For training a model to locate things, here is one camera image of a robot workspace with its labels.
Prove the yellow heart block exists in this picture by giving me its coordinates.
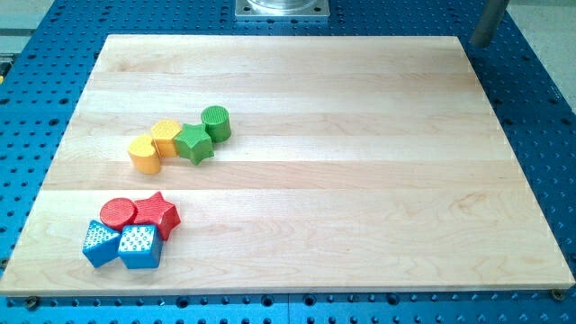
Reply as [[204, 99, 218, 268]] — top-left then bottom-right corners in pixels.
[[128, 134, 161, 175]]

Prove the blue cube block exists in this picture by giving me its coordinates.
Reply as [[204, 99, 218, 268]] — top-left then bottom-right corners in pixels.
[[118, 225, 163, 270]]

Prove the light wooden board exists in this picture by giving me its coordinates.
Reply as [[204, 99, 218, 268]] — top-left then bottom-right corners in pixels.
[[1, 34, 574, 296]]

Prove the green cylinder block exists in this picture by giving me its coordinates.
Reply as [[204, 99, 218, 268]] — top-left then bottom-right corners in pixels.
[[201, 105, 231, 142]]

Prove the green star block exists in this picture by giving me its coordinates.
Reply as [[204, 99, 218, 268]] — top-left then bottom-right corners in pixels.
[[174, 123, 214, 165]]

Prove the yellow hexagon block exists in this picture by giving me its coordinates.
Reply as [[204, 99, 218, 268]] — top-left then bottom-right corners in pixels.
[[151, 120, 182, 158]]

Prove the red star block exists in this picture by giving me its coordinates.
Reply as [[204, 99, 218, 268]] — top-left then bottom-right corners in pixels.
[[133, 192, 181, 241]]

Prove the red cylinder block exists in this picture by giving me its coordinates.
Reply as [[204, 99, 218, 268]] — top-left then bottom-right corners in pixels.
[[100, 198, 137, 231]]

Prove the blue triangle block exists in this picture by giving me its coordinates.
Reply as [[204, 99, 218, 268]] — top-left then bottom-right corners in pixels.
[[82, 220, 121, 268]]

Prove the grey metal pusher rod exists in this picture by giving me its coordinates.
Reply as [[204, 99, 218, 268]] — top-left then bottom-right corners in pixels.
[[470, 0, 510, 48]]

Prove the blue perforated metal table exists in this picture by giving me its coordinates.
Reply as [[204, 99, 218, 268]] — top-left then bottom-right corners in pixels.
[[1, 1, 575, 323]]

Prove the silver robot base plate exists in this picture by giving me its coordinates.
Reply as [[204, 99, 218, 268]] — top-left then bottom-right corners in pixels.
[[235, 0, 330, 21]]

